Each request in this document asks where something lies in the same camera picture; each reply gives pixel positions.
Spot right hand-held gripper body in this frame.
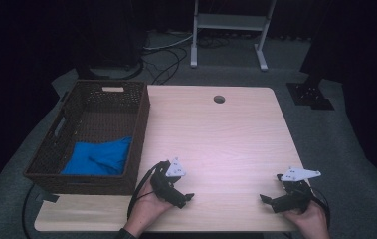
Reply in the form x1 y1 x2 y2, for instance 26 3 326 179
270 166 322 214

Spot blue t-shirt with white print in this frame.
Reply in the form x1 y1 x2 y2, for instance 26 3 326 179
60 136 133 176

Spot brown wicker basket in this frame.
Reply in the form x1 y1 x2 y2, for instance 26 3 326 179
23 79 151 196

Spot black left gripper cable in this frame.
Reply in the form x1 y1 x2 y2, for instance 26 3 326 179
126 160 164 221

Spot person's left hand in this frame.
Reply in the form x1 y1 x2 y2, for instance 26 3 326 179
124 178 174 239

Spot dark round stand base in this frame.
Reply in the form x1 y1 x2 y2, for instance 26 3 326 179
76 58 146 81

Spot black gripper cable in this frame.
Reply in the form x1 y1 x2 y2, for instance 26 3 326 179
308 188 331 230
126 160 164 221

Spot person's right hand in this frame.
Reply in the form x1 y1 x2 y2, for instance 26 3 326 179
282 200 331 239

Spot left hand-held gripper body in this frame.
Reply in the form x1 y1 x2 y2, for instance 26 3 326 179
149 157 188 207

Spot white floor cable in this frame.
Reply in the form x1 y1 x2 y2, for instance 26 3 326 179
142 33 194 52

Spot black tape piece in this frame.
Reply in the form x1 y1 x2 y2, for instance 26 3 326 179
36 192 61 204

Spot black floor cables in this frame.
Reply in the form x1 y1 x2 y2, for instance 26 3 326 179
140 34 231 86

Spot white metal stand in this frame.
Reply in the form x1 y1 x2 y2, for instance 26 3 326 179
190 0 278 72

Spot black stand base plate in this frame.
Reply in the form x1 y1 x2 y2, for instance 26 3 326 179
285 82 336 112

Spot black cable under table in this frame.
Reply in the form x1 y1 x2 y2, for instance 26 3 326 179
21 183 37 239

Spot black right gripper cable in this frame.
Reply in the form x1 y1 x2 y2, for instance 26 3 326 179
308 188 331 230

